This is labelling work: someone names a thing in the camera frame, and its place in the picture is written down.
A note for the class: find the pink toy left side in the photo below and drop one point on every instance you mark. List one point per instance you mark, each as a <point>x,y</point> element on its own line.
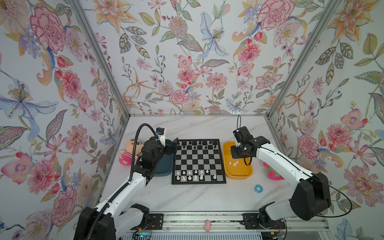
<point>126,155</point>

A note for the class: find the aluminium frame post right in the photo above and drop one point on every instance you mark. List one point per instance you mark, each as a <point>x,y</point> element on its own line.
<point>328,12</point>

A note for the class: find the black white chess board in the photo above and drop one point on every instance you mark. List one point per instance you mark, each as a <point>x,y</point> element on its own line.
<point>199,154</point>

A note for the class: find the aluminium frame post left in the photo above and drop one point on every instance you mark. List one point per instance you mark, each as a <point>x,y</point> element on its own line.
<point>92,39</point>

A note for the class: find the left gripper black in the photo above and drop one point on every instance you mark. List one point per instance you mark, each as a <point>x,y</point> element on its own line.
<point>174,147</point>

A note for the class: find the yellow plastic bin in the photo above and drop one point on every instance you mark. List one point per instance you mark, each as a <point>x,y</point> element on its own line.
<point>235,168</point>

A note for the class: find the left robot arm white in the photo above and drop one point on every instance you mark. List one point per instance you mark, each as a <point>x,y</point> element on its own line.
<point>109,220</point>

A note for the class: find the teal plastic bin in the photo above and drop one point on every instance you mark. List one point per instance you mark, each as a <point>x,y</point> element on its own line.
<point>165,166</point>

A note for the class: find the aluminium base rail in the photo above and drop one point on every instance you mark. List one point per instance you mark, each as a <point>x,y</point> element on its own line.
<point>231,221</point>

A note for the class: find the aluminium frame post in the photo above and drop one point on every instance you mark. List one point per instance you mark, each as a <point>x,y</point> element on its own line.
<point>328,12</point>
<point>92,39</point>

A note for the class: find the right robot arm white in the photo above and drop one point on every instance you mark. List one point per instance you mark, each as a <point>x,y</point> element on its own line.
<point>311,191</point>

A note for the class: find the pink small toy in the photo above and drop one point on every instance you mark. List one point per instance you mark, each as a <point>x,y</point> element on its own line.
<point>208,226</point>

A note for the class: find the plush doll toy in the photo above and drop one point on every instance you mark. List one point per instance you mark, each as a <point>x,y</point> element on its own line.
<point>272,174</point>

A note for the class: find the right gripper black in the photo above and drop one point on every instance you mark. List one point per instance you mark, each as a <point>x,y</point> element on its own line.
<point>234,155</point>

